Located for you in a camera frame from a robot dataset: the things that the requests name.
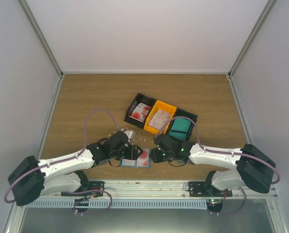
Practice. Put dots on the black bin with red cards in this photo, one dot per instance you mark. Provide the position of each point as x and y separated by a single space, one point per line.
139 98

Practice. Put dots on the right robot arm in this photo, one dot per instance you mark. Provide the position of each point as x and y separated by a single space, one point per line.
247 166

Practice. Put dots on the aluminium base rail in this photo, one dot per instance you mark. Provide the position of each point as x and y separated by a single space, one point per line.
162 189

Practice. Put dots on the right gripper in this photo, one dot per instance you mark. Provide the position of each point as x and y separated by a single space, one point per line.
156 158

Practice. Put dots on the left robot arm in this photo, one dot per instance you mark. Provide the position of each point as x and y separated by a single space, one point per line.
33 178

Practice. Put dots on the left aluminium frame post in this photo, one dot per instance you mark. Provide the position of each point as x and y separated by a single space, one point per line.
31 19

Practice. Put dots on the white floral credit card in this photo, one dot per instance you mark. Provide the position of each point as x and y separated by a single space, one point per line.
131 163

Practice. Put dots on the aluminium frame post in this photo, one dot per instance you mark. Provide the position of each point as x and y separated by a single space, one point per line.
252 35
31 19

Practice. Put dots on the red and white card stack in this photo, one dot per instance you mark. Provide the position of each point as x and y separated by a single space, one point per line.
140 112

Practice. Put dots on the white perforated cable duct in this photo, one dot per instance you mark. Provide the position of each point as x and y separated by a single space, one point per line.
120 204

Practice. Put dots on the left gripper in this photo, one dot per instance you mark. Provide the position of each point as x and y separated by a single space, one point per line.
132 154

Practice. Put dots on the red dotted credit card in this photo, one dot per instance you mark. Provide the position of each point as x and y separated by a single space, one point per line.
144 160

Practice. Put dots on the right aluminium frame post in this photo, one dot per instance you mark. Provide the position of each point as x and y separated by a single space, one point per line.
252 35

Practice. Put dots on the black bin with teal cards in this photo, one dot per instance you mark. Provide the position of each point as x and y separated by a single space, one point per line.
182 113

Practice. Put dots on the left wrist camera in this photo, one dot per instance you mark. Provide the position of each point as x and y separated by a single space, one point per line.
130 134

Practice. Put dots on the yellow bin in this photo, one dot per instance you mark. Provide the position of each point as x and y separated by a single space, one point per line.
159 105

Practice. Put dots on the blue leather card holder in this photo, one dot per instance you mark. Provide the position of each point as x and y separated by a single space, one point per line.
143 161

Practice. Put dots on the teal card stack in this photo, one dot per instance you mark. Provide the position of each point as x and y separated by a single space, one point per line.
180 129

